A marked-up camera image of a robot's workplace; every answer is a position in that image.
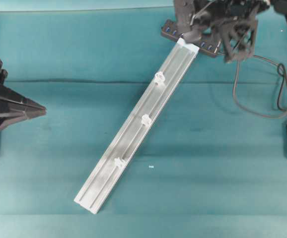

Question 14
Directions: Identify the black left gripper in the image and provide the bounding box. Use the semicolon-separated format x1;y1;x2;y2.
0;59;46;131

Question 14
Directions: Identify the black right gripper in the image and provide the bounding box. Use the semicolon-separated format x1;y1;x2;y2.
173;0;270;62

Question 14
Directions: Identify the black USB cable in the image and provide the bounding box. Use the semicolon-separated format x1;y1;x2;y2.
216;51;287;119

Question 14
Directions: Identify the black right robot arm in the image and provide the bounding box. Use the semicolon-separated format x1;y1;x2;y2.
174;0;287;62

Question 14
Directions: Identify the black multiport USB hub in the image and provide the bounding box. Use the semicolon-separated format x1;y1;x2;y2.
161;19;222;58

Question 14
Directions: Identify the white ring near hub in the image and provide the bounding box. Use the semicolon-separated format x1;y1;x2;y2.
153;71;165;85

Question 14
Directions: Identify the white middle ring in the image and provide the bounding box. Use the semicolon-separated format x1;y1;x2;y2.
140;114;151;127

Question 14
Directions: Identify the long aluminium rail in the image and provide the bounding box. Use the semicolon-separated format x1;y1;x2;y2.
74;38;199;214

